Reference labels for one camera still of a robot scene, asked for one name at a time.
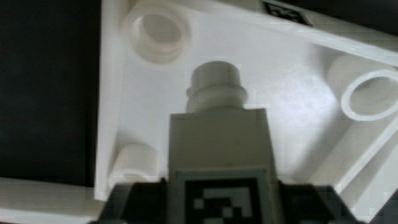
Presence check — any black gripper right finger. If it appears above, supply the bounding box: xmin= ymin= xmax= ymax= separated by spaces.
xmin=279 ymin=182 xmax=366 ymax=224

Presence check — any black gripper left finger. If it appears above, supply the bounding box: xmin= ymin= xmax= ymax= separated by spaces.
xmin=87 ymin=179 xmax=169 ymax=224

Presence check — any white square tabletop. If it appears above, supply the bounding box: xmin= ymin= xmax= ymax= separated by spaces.
xmin=94 ymin=0 xmax=398 ymax=224

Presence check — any white U-shaped obstacle wall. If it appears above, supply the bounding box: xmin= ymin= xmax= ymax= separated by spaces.
xmin=0 ymin=178 xmax=103 ymax=224

